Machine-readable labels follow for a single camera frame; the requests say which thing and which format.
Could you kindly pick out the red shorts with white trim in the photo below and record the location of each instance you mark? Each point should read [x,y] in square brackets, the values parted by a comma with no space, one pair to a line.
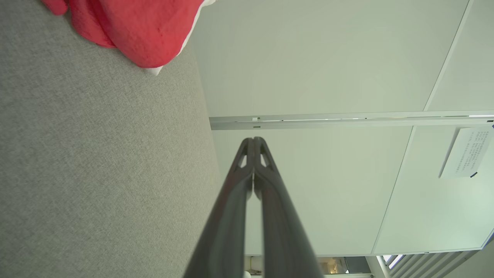
[146,31]

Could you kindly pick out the grey slatted blind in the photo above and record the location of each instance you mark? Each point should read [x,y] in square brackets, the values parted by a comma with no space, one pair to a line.
[424,266]

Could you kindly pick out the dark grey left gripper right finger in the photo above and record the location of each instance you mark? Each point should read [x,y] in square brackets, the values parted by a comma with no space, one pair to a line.
[281,239]

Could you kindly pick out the white paper notice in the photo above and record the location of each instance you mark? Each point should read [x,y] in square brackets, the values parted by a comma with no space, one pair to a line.
[465,152]

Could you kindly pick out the grey fabric sofa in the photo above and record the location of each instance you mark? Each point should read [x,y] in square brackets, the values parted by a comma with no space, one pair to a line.
[96,154]

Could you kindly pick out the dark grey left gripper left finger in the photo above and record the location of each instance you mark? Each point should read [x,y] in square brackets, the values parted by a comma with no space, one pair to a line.
[224,231]

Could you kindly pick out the grey metal wall rail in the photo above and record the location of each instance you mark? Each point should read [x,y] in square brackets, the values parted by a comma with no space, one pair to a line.
[347,121]

